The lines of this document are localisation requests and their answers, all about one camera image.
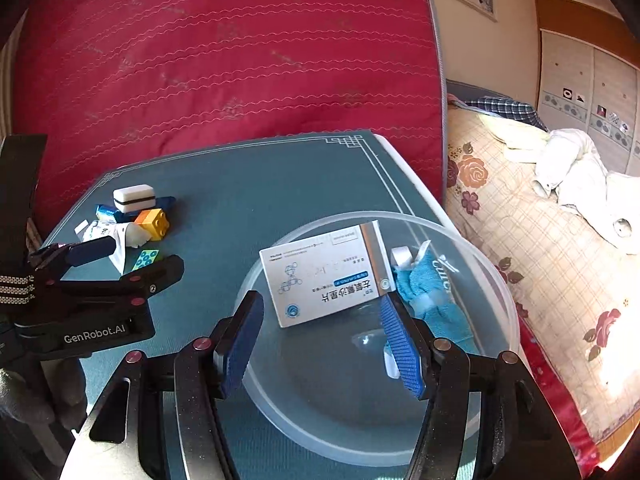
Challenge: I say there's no wooden wardrobe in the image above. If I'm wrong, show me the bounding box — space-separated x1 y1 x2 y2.
532 0 640 177

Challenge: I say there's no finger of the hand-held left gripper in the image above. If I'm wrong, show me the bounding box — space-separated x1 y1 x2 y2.
49 254 186 309
29 235 119 274

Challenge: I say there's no green card with blue dots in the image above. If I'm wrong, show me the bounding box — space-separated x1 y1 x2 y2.
132 248 164 276

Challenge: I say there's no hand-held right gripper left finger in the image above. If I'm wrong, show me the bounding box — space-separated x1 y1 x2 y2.
60 290 265 480

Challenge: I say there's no white clothes pile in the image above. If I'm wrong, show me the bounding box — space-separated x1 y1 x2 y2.
531 129 640 257

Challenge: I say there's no white and red snack packet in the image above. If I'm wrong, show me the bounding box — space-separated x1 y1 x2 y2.
75 219 147 275

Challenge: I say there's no floral bed sheet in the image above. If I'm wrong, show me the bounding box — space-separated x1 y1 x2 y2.
445 109 640 461

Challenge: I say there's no pale yellow pillow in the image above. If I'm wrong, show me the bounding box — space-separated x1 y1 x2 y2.
477 112 552 152

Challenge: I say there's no blue snack packet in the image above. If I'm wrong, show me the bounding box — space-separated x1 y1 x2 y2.
95 203 132 224

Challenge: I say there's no plaid cloth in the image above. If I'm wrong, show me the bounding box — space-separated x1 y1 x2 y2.
450 95 549 132

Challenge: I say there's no person's left hand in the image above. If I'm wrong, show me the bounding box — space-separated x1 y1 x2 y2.
0 355 87 427

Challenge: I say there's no blue knitted cloth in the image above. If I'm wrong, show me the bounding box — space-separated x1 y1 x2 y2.
390 250 478 356

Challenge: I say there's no beige floral cloth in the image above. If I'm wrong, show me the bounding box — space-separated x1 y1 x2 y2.
24 212 47 253

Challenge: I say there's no orange and yellow toy brick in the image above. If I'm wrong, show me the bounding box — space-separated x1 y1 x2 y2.
132 208 171 239

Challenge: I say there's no striped curtain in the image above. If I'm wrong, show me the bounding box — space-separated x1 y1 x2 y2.
0 25 27 137

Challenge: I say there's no white medicine box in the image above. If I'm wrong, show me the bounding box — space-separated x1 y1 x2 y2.
259 220 398 329

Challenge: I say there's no white eraser with black stripe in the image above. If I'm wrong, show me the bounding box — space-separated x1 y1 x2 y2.
113 185 156 213

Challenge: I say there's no small white object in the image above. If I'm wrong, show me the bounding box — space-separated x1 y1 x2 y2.
391 241 431 268

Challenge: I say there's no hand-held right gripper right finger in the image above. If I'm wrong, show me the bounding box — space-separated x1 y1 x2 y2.
379 293 582 480

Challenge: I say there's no red quilted mattress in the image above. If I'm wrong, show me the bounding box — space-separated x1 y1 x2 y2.
10 0 447 247

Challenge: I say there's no clear plastic bowl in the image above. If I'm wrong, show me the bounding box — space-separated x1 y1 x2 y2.
235 210 521 466

